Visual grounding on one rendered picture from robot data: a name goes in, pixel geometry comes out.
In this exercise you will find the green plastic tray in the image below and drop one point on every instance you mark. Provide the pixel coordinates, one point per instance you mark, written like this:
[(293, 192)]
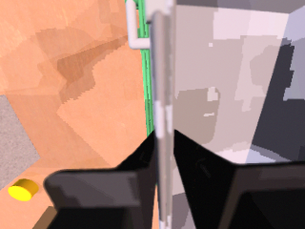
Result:
[(143, 32)]

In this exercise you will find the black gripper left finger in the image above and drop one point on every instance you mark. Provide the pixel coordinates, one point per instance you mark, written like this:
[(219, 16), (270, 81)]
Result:
[(130, 184)]

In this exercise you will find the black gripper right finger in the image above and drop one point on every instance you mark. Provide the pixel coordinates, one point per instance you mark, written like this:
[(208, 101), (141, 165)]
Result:
[(213, 184)]

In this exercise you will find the yellow short cylinder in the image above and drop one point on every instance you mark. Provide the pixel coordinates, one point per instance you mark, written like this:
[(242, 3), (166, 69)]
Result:
[(23, 189)]

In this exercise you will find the tan cardboard-coloured box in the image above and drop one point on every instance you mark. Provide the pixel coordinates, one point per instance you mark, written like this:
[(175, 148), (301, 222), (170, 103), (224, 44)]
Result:
[(45, 219)]

